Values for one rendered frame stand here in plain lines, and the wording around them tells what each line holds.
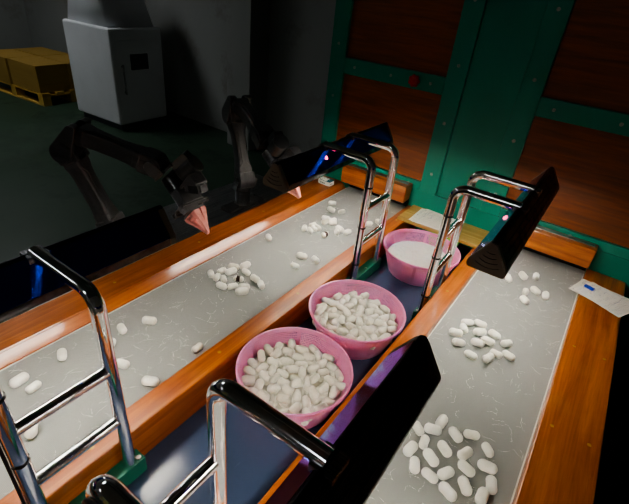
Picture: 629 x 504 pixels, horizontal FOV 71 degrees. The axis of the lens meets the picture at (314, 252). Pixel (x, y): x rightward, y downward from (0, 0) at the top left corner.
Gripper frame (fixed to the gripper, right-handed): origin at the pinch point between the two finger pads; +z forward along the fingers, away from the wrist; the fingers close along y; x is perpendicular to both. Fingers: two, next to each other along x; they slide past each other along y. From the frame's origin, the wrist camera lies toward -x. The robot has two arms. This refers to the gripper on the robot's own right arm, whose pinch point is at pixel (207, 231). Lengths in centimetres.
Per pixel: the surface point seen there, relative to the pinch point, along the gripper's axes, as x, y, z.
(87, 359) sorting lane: 3.2, -44.8, 14.4
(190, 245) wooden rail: 13.0, 1.1, -1.0
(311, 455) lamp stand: -67, -54, 40
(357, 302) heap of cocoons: -17.8, 17.4, 42.3
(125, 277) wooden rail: 12.6, -22.5, -0.7
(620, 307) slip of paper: -62, 65, 89
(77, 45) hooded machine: 251, 180, -282
